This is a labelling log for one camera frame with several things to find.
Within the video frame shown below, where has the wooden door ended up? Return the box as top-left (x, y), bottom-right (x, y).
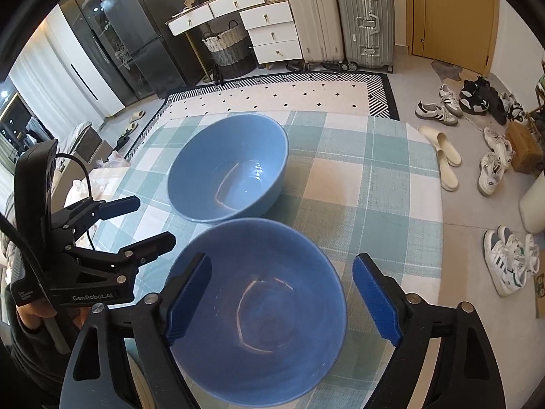
top-left (404, 0), bottom-right (501, 75)

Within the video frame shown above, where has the pile of assorted sneakers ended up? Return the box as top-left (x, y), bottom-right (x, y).
top-left (415, 77), bottom-right (543, 298)

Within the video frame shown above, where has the black cable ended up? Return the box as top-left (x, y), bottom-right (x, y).
top-left (0, 153), bottom-right (95, 303)

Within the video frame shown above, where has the white waste bin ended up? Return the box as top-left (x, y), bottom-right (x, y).
top-left (519, 182), bottom-right (545, 233)

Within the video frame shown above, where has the white curtain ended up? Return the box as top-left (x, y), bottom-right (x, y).
top-left (9, 4), bottom-right (124, 137)

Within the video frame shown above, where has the long cream slipper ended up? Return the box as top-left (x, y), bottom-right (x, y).
top-left (436, 149), bottom-right (460, 192)
top-left (417, 125), bottom-right (463, 167)

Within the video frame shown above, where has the white suitcase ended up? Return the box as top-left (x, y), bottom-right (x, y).
top-left (283, 0), bottom-right (345, 69)

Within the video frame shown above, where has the grey door mat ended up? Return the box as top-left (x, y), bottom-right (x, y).
top-left (430, 60), bottom-right (463, 81)

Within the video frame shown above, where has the person's left hand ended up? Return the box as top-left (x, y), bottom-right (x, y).
top-left (17, 304), bottom-right (58, 331)

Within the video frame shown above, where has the black refrigerator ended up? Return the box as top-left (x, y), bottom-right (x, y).
top-left (101, 0), bottom-right (205, 100)

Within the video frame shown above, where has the woven laundry basket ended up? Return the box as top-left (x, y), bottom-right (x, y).
top-left (201, 20), bottom-right (256, 79)

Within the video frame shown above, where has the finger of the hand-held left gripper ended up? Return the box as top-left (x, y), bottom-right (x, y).
top-left (53, 195), bottom-right (141, 240)
top-left (76, 231), bottom-right (177, 285)

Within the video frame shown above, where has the black and white rug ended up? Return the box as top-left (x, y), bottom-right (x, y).
top-left (125, 72), bottom-right (400, 163)

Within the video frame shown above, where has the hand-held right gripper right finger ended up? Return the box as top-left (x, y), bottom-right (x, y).
top-left (353, 253), bottom-right (512, 409)

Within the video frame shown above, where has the dark glass cabinet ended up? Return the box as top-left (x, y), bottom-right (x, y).
top-left (59, 0), bottom-right (141, 109)

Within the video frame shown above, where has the blue bowl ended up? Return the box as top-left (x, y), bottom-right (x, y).
top-left (167, 113), bottom-right (289, 223)
top-left (168, 217), bottom-right (347, 405)

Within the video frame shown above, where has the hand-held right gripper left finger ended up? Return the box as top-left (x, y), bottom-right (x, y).
top-left (60, 253), bottom-right (213, 409)

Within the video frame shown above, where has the white desk with drawers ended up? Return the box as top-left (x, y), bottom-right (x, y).
top-left (165, 0), bottom-right (304, 65)

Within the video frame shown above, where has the silver suitcase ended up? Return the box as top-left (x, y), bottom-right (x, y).
top-left (334, 0), bottom-right (396, 72)

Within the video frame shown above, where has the teal plaid tablecloth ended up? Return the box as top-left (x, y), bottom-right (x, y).
top-left (87, 111), bottom-right (443, 409)

